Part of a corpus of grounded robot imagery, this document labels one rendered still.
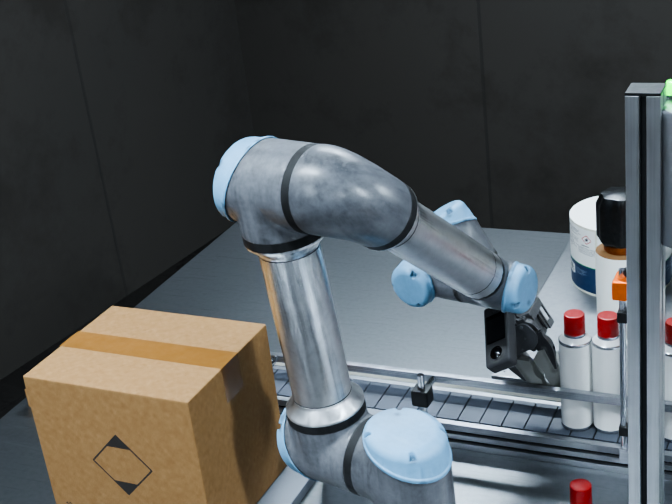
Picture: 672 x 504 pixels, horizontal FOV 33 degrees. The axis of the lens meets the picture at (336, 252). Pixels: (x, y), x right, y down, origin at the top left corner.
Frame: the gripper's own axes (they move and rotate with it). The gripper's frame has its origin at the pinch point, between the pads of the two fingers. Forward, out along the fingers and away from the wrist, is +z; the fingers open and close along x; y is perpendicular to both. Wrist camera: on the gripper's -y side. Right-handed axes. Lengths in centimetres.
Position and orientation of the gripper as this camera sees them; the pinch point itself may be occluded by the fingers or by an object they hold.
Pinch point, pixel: (553, 391)
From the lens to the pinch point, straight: 192.1
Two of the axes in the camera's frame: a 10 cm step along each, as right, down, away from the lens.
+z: 5.5, 8.2, 1.5
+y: 4.0, -4.2, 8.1
